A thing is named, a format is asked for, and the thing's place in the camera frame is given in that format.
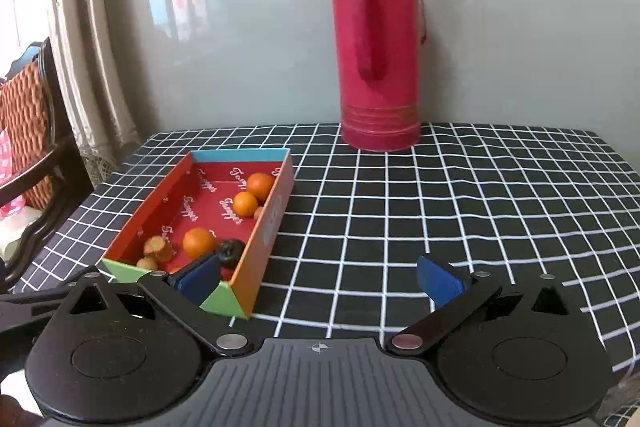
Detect dark purple mangosteen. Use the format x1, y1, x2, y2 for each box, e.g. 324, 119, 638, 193
215, 239, 245, 270

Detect wooden sofa with orange cushions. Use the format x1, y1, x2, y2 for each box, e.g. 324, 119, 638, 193
0, 38, 96, 293

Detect medium orange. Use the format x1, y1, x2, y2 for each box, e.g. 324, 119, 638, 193
182, 228, 217, 259

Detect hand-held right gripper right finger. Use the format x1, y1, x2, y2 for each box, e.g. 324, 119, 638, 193
385, 254, 571, 353

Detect red cardboard box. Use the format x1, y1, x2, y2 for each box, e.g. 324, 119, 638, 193
101, 148, 296, 320

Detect brown ribbed fruit piece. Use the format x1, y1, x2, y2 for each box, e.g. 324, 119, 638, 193
144, 235, 176, 262

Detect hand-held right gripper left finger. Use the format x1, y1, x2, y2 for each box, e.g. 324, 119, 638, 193
67, 252, 253, 353

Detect small orange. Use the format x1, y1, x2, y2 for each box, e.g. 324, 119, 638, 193
233, 192, 259, 218

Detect black white checkered tablecloth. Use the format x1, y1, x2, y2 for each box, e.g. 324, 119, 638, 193
15, 123, 640, 427

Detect large orange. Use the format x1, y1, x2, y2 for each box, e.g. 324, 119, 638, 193
247, 173, 276, 202

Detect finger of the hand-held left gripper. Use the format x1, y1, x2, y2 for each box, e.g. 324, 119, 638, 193
0, 284, 76, 335

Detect pink checkered cloth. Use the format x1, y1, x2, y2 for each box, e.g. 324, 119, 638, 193
0, 129, 26, 218

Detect beige satin curtain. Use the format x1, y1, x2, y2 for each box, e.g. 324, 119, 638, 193
45, 0, 141, 188

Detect red thermos flask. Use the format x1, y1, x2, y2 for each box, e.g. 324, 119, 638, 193
328, 0, 427, 152

